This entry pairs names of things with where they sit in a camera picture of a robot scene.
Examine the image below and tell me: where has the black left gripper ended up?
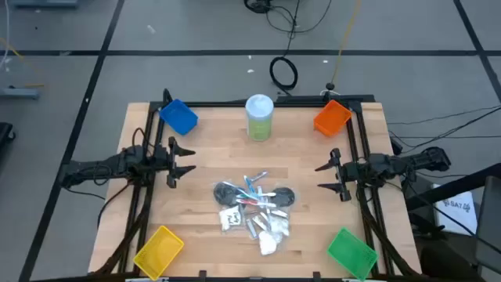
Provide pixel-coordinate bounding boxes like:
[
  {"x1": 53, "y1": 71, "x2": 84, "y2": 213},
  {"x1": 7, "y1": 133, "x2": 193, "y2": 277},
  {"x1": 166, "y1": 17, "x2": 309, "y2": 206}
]
[{"x1": 150, "y1": 136, "x2": 198, "y2": 190}]

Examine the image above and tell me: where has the yellow plastic basket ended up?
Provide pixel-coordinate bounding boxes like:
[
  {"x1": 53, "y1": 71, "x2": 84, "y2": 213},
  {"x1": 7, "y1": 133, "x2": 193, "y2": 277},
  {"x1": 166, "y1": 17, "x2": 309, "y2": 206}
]
[{"x1": 132, "y1": 225, "x2": 185, "y2": 281}]

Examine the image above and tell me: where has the black round pad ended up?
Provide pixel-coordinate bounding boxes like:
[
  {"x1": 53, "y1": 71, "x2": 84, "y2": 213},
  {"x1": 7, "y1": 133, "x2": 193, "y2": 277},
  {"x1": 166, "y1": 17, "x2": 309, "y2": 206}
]
[
  {"x1": 272, "y1": 186, "x2": 297, "y2": 208},
  {"x1": 213, "y1": 181, "x2": 240, "y2": 205}
]

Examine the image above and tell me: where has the green disinfecting wipes canister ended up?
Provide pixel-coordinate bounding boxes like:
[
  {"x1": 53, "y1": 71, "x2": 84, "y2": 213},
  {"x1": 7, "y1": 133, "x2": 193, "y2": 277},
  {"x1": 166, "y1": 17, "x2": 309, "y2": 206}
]
[{"x1": 244, "y1": 93, "x2": 275, "y2": 143}]

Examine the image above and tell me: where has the red white toothbrush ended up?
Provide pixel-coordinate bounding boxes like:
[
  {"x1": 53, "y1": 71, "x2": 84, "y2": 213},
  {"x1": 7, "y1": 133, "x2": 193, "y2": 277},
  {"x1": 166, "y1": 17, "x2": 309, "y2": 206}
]
[{"x1": 236, "y1": 198, "x2": 277, "y2": 208}]

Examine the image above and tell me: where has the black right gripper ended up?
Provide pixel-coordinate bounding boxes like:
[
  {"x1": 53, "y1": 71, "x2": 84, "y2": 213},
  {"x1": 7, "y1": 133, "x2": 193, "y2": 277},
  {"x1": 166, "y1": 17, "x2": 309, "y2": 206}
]
[{"x1": 314, "y1": 147, "x2": 360, "y2": 203}]

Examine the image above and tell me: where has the cotton balls plastic bag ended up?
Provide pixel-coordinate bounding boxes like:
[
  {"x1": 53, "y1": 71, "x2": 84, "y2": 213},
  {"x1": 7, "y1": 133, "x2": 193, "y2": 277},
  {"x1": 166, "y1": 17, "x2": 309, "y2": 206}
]
[
  {"x1": 269, "y1": 217, "x2": 291, "y2": 237},
  {"x1": 258, "y1": 231, "x2": 283, "y2": 256}
]

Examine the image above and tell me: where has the green plastic basket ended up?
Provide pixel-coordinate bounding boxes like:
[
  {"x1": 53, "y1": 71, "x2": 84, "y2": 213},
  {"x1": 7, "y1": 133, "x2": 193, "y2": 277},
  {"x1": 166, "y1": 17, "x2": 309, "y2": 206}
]
[{"x1": 326, "y1": 226, "x2": 380, "y2": 281}]

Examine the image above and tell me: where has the black aluminium table frame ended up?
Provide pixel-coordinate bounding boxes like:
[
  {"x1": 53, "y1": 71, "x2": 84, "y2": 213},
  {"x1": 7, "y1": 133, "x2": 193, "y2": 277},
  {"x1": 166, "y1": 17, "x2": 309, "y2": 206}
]
[{"x1": 92, "y1": 89, "x2": 422, "y2": 282}]

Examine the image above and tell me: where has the black floor object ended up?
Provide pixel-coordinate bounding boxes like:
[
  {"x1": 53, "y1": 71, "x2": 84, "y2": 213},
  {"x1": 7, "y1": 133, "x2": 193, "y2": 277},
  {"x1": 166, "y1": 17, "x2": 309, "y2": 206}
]
[{"x1": 0, "y1": 121, "x2": 16, "y2": 144}]

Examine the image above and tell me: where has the grey floor plate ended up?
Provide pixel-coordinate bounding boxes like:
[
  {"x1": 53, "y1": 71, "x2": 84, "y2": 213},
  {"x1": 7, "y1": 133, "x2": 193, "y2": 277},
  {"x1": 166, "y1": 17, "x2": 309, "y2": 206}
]
[
  {"x1": 0, "y1": 87, "x2": 41, "y2": 100},
  {"x1": 7, "y1": 0, "x2": 79, "y2": 9}
]

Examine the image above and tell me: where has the thick black floor cable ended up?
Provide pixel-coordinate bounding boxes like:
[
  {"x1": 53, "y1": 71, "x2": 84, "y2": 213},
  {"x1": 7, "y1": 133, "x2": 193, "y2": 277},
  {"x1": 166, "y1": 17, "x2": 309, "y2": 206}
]
[{"x1": 391, "y1": 105, "x2": 501, "y2": 154}]

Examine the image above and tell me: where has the black diagonal beam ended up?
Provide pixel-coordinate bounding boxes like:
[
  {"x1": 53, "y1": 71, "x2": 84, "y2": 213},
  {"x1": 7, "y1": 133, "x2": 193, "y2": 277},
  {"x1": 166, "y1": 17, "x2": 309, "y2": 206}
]
[{"x1": 405, "y1": 162, "x2": 501, "y2": 212}]

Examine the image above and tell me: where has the teal white toothbrush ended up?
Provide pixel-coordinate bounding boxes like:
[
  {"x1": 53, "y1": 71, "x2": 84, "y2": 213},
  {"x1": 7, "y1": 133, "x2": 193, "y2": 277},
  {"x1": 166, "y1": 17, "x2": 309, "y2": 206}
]
[{"x1": 222, "y1": 181, "x2": 277, "y2": 198}]

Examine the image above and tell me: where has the thin black floor cable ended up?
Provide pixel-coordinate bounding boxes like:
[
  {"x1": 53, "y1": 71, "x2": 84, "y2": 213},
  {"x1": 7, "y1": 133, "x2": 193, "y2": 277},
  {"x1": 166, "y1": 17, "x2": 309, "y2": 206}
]
[{"x1": 395, "y1": 135, "x2": 501, "y2": 139}]

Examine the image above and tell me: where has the orange plastic basket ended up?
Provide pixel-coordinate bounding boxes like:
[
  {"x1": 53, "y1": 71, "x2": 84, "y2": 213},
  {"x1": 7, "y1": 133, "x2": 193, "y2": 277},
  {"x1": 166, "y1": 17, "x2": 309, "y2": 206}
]
[{"x1": 312, "y1": 99, "x2": 353, "y2": 138}]

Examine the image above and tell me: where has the yellow cable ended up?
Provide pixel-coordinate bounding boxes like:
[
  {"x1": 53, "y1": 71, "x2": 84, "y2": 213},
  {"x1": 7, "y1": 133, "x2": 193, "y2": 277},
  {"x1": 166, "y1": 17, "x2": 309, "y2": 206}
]
[{"x1": 331, "y1": 0, "x2": 363, "y2": 85}]

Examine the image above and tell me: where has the black hanging cable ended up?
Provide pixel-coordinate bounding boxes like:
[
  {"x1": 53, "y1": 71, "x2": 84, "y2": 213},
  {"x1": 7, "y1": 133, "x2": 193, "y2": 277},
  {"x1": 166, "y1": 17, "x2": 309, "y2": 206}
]
[{"x1": 243, "y1": 0, "x2": 333, "y2": 58}]

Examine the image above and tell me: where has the white printed box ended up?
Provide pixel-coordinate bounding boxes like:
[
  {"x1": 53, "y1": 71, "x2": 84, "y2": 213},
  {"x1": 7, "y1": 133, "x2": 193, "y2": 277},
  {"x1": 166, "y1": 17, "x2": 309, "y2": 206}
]
[{"x1": 432, "y1": 183, "x2": 479, "y2": 237}]

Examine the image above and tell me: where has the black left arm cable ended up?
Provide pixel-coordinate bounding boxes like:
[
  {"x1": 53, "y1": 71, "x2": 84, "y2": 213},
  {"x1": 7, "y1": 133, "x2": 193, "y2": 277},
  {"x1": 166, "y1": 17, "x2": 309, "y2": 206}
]
[{"x1": 64, "y1": 127, "x2": 153, "y2": 230}]

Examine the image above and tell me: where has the black knob stand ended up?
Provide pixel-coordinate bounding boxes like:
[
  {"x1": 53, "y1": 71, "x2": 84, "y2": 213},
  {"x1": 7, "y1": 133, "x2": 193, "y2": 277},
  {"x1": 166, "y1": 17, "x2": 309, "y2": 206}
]
[{"x1": 319, "y1": 81, "x2": 342, "y2": 97}]

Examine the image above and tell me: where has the white pouch with black writing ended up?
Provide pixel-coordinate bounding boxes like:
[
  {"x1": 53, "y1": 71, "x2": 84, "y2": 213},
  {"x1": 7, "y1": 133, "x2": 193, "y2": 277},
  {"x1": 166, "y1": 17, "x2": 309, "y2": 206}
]
[{"x1": 218, "y1": 206, "x2": 243, "y2": 232}]

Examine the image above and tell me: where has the blue plastic basket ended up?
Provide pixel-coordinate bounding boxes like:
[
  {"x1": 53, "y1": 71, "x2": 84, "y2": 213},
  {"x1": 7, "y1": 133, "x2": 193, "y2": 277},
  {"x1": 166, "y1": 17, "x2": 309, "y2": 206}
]
[{"x1": 158, "y1": 98, "x2": 200, "y2": 136}]

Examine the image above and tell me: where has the coiled black floor cable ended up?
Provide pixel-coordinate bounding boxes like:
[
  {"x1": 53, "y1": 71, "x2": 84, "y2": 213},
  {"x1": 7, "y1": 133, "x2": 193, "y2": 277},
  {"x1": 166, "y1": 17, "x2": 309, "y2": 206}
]
[{"x1": 269, "y1": 56, "x2": 299, "y2": 92}]

